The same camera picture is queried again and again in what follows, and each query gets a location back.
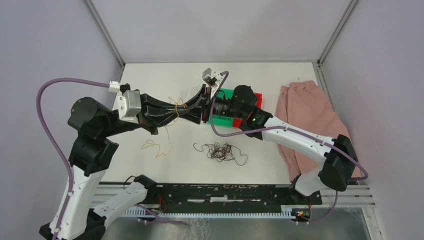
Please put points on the green plastic bin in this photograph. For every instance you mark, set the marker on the green plastic bin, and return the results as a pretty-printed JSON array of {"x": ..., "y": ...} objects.
[{"x": 224, "y": 120}]

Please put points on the pink cloth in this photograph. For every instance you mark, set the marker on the pink cloth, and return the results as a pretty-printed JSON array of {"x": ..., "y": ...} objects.
[{"x": 305, "y": 105}]

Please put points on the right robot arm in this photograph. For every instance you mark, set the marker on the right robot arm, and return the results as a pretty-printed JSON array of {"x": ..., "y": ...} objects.
[{"x": 335, "y": 157}]

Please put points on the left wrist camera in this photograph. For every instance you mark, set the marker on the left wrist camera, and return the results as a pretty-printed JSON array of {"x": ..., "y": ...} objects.
[{"x": 129, "y": 106}]

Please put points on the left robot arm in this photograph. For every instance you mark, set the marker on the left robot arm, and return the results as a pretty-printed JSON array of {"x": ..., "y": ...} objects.
[{"x": 90, "y": 157}]

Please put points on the clear plastic bin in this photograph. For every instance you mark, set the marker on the clear plastic bin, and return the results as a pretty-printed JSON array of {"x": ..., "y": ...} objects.
[{"x": 192, "y": 91}]

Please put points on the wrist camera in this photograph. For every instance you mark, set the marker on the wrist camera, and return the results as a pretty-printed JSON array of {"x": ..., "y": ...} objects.
[
  {"x": 129, "y": 106},
  {"x": 212, "y": 79}
]

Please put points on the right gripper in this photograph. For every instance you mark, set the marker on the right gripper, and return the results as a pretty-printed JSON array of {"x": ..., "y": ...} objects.
[{"x": 194, "y": 115}]

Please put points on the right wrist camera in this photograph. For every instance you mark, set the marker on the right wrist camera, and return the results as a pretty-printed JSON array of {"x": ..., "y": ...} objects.
[{"x": 212, "y": 79}]

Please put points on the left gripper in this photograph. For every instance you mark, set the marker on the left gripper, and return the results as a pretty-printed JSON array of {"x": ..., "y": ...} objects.
[{"x": 153, "y": 121}]

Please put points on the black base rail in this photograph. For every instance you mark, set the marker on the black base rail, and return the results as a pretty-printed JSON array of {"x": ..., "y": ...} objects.
[{"x": 226, "y": 198}]

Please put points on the white cable duct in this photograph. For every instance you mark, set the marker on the white cable duct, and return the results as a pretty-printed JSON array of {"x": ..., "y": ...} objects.
[{"x": 138, "y": 212}]

